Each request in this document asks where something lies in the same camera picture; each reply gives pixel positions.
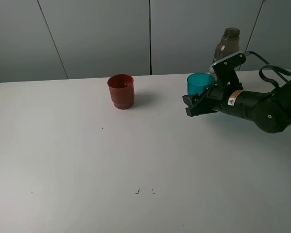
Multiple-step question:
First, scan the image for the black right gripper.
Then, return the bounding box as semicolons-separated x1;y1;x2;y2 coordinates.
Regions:
182;52;246;117

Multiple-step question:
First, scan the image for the smoky grey water bottle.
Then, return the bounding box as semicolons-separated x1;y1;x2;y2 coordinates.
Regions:
212;28;240;63

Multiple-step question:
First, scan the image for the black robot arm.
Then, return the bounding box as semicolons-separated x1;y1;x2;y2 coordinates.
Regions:
182;51;291;133

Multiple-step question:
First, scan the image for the teal translucent plastic cup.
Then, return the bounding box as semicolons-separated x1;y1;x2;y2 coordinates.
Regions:
187;73;215;96

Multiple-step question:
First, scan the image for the red plastic cup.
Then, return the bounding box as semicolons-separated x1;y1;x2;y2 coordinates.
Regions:
107;74;135;110

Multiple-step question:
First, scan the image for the black camera cable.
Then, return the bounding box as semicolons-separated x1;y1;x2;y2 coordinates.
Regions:
243;50;291;88

